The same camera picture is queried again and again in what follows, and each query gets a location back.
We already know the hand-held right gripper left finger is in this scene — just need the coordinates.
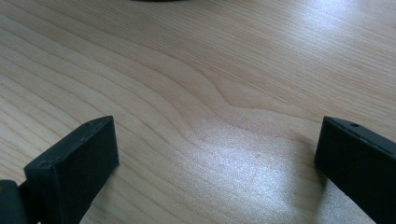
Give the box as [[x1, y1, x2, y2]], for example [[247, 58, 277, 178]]
[[18, 115, 120, 224]]

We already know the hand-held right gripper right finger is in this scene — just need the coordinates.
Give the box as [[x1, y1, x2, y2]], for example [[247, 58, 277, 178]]
[[314, 116, 396, 224]]

